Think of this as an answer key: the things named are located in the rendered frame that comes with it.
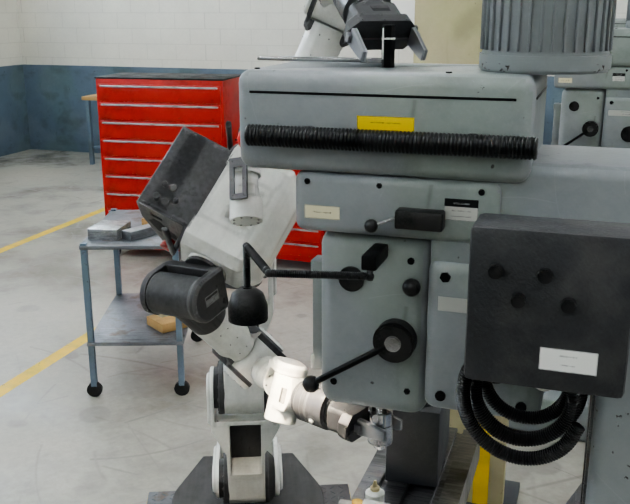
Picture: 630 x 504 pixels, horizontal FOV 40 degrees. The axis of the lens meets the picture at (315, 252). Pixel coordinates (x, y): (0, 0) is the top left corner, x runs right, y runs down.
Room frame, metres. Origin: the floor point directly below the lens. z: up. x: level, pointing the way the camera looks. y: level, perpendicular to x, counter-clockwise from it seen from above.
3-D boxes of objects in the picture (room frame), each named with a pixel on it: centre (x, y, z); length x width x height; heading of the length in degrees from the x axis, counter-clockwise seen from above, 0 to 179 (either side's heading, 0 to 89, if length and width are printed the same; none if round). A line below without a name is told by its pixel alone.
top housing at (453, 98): (1.44, -0.14, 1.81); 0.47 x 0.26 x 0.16; 71
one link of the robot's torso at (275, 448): (2.25, 0.20, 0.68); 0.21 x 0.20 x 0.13; 4
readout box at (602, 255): (1.04, -0.30, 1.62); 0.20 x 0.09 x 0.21; 71
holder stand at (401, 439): (1.85, -0.25, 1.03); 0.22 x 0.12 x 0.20; 165
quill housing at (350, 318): (1.45, -0.13, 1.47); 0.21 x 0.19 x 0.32; 161
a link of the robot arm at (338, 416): (1.51, -0.05, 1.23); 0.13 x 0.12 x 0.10; 141
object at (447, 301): (1.38, -0.31, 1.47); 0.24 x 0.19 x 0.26; 161
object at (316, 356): (1.48, -0.02, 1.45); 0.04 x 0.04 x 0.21; 71
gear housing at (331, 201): (1.43, -0.16, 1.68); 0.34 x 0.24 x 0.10; 71
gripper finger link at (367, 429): (1.43, -0.10, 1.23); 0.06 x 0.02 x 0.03; 51
